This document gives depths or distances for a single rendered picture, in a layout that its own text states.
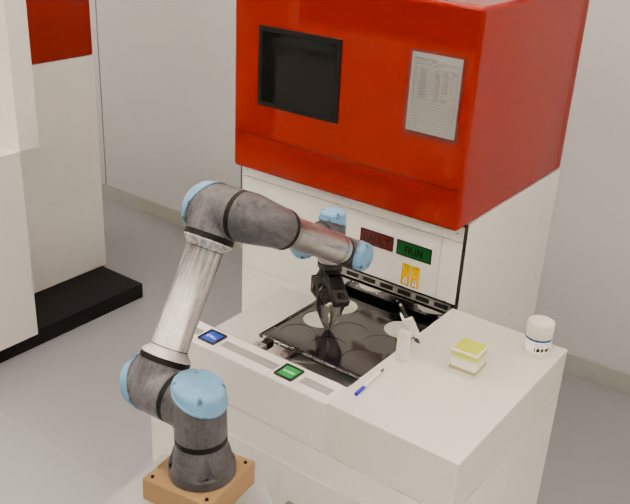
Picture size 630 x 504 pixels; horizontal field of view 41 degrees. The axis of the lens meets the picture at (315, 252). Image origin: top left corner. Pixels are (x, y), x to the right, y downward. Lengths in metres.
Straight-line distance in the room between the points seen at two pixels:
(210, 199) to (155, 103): 3.44
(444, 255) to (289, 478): 0.76
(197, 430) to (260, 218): 0.47
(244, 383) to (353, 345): 0.36
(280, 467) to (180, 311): 0.56
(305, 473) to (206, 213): 0.72
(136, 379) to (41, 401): 1.91
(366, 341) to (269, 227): 0.69
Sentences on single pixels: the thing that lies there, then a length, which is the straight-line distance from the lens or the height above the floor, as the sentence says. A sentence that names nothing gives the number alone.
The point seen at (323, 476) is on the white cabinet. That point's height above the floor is 0.75.
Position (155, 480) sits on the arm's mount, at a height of 0.88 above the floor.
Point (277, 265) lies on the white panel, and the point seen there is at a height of 0.89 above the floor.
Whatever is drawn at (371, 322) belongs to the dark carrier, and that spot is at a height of 0.90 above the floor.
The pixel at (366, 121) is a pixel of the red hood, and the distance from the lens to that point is 2.39.
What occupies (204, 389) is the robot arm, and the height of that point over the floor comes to 1.10.
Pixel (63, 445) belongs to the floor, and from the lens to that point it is 3.52.
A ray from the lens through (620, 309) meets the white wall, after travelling 3.96.
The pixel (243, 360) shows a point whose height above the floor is 0.96.
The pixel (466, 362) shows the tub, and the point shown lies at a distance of 2.14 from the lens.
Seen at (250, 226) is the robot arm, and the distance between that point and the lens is 1.80.
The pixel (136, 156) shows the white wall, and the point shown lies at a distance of 5.52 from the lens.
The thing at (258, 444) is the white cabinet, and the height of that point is 0.74.
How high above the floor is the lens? 2.11
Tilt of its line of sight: 25 degrees down
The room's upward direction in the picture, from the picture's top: 3 degrees clockwise
